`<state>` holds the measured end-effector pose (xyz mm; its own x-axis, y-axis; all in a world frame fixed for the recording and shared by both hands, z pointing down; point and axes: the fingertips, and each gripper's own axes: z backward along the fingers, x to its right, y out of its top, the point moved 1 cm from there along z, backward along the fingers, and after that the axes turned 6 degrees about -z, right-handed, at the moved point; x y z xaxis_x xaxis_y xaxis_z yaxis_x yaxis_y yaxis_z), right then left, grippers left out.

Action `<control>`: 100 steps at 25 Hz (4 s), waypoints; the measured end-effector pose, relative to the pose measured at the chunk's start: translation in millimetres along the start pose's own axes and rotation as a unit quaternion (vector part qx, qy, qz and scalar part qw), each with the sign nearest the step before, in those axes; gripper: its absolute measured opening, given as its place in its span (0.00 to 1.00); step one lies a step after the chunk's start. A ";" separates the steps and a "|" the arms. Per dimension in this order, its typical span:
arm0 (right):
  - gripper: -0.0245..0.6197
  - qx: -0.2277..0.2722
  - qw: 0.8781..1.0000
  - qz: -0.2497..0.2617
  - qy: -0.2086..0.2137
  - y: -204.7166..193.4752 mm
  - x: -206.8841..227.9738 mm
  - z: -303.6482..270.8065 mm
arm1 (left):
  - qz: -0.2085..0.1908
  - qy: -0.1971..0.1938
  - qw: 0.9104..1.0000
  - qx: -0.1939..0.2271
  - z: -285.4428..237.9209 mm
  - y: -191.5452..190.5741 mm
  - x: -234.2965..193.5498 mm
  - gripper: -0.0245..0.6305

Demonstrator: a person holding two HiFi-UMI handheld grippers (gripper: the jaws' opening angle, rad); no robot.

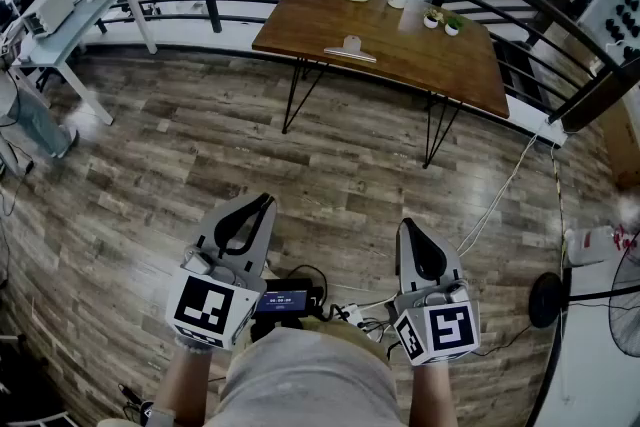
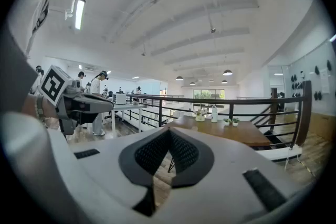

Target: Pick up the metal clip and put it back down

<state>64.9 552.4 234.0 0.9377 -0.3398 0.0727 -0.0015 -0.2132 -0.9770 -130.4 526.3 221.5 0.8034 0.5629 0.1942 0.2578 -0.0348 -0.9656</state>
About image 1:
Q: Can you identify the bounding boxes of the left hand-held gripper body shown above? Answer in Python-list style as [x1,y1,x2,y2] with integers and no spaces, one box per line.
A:
[165,244,268,351]

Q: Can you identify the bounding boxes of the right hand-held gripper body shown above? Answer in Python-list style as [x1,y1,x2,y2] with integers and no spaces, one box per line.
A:
[393,281,482,368]

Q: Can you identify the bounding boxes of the large metal binder clip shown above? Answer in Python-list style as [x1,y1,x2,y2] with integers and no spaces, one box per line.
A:
[323,34,378,64]

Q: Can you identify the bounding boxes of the person's left forearm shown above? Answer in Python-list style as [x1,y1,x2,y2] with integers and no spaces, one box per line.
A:
[154,339,216,427]

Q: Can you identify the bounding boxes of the person's right forearm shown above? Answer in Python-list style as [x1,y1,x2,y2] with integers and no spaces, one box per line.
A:
[409,359,459,427]

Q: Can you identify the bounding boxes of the black device with screen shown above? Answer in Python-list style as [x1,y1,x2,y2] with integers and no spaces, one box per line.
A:
[252,278,326,321]

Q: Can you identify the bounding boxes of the white power strip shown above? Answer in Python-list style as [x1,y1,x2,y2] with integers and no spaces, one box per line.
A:
[332,302,364,326]

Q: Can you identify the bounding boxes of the person's khaki trousers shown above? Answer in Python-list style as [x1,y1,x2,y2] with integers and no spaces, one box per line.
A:
[299,317,391,366]

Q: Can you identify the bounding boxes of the black standing fan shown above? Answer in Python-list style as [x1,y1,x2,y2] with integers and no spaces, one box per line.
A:
[528,239,640,359]

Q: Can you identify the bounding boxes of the person's light t-shirt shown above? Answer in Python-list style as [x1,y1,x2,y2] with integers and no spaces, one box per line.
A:
[97,327,406,427]

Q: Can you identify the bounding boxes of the white plastic bag red print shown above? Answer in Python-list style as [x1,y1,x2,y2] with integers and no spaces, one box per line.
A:
[564,224,640,266]

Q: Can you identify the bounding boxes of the brown cardboard box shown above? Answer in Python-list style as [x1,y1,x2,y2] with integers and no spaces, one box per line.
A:
[599,89,640,189]

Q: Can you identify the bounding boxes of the white desk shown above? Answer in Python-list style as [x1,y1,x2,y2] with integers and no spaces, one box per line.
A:
[9,0,159,126]

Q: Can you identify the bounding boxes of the wooden table with black legs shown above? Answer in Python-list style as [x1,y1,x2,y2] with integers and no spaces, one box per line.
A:
[251,0,510,170]

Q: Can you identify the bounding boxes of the white box appliance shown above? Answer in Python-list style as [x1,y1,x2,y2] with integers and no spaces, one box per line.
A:
[22,0,76,39]

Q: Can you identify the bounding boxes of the white panel with black parts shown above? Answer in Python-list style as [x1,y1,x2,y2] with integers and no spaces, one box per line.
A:
[577,0,640,61]

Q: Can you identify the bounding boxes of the white cable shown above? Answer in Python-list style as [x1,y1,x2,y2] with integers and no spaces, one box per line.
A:
[344,127,546,311]

